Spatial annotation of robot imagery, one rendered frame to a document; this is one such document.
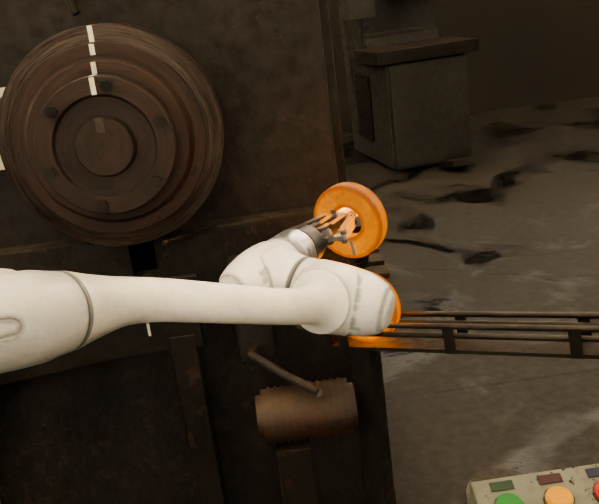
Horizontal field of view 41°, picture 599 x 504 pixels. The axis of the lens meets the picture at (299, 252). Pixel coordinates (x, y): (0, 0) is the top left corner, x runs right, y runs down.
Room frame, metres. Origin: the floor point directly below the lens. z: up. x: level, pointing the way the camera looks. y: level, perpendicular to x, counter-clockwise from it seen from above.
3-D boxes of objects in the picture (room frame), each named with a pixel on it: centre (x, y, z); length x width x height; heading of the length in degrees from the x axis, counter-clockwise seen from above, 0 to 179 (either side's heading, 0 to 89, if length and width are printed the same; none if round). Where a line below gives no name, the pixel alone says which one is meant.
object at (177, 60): (1.71, 0.36, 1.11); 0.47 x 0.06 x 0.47; 91
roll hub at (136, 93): (1.61, 0.36, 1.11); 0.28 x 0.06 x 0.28; 91
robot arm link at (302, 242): (1.36, 0.02, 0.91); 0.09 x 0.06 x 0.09; 57
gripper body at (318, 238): (1.43, -0.02, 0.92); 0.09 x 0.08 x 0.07; 147
